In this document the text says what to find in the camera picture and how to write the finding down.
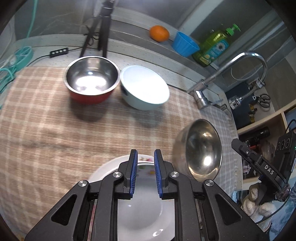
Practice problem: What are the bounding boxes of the white floral plate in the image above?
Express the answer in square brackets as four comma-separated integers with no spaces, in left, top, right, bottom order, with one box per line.
[87,154,176,241]

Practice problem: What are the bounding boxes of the plain steel bowl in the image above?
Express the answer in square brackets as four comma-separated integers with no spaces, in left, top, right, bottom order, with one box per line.
[171,119,222,182]

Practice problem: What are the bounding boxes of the light blue ceramic bowl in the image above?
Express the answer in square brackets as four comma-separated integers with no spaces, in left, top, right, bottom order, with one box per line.
[120,65,170,110]

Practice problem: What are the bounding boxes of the chrome kitchen faucet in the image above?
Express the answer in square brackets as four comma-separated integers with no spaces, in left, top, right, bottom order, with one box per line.
[187,52,268,110]

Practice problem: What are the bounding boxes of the gloved right hand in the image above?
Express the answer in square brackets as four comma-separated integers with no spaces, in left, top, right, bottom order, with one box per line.
[241,183,276,222]

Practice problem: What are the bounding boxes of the black scissors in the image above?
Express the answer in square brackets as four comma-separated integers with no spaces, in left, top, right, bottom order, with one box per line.
[256,93,270,109]

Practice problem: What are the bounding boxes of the beige checkered cloth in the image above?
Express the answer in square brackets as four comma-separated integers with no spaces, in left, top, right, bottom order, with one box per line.
[1,67,242,237]

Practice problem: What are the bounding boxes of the red steel bowl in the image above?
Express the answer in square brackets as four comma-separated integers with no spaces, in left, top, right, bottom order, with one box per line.
[64,56,120,105]

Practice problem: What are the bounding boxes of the blue plastic cup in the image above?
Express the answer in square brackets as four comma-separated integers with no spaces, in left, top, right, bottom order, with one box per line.
[172,32,200,57]

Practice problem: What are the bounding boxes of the green dish soap bottle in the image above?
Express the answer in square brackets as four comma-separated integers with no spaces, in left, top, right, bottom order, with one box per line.
[192,24,241,67]

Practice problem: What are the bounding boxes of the orange fruit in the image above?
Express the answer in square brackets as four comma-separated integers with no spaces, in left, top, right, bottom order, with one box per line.
[149,25,170,42]

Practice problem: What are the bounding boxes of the black tripod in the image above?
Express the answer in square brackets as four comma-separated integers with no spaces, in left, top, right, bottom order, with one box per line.
[79,0,115,58]

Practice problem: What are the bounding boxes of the pull-out spray hose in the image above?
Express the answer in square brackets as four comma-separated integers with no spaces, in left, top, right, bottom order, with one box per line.
[228,78,265,110]

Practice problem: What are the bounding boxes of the black inline cable switch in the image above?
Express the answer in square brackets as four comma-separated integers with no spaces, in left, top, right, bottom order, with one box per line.
[49,48,69,58]

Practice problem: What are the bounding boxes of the teal cable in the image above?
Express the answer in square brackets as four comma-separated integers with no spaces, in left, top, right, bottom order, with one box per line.
[0,0,39,110]

